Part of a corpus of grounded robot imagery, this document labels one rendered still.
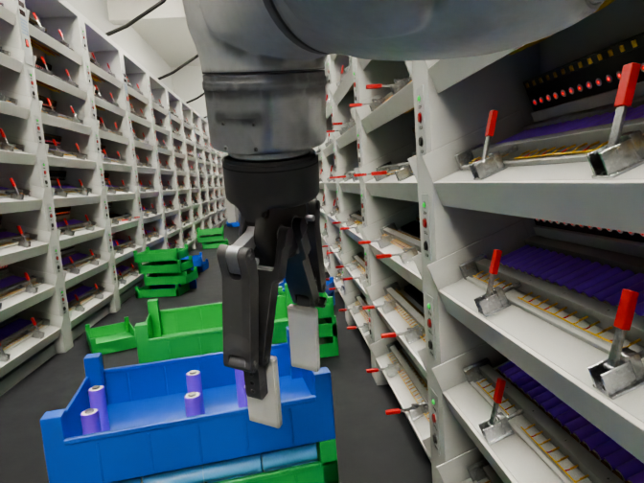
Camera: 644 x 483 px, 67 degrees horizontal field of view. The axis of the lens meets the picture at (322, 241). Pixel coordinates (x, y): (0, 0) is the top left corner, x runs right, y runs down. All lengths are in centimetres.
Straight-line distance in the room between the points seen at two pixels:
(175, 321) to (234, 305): 70
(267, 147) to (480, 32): 17
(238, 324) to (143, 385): 41
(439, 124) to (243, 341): 62
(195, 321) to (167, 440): 51
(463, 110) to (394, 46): 67
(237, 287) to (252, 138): 11
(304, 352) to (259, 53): 29
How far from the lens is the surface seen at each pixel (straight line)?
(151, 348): 88
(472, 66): 75
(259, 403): 44
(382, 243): 142
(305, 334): 49
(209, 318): 106
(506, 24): 22
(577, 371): 57
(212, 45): 35
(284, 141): 34
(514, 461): 78
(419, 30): 23
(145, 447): 59
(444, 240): 90
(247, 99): 34
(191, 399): 59
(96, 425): 61
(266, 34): 31
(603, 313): 61
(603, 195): 48
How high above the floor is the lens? 70
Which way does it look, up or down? 7 degrees down
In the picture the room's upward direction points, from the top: 4 degrees counter-clockwise
